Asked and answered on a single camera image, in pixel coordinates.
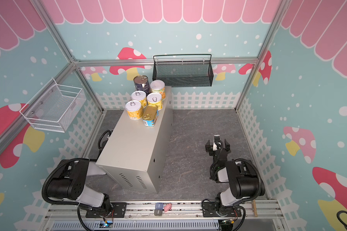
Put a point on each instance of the gold sardine tin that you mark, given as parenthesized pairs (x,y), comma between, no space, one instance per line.
(150,115)

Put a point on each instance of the yellow can pull-tab lid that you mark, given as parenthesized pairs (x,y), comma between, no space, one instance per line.
(155,99)
(134,110)
(140,96)

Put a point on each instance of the yellow can white lid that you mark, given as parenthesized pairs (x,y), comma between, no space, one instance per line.
(158,86)

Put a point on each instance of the dark blue tall can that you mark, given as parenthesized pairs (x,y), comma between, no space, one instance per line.
(142,84)

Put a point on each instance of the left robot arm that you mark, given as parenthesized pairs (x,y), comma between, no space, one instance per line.
(65,185)

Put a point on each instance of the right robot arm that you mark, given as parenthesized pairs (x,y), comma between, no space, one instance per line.
(242,176)

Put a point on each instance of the grey metal cabinet counter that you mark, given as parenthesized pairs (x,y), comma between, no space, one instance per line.
(134,155)

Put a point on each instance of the wooden toy hammer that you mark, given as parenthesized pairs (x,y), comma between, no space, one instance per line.
(254,208)

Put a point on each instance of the pink small object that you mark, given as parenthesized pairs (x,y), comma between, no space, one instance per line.
(167,207)

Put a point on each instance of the grey small block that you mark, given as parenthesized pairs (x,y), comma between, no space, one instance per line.
(158,209)

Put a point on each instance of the green circuit board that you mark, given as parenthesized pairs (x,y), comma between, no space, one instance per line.
(106,224)

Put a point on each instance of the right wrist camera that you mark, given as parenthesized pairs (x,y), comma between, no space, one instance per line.
(217,143)

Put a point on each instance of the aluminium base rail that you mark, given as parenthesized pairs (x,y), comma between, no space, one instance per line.
(179,215)

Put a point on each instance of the black wire mesh basket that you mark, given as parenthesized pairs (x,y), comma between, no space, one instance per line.
(184,70)

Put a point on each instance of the white wire mesh basket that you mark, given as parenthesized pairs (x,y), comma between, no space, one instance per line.
(54,108)

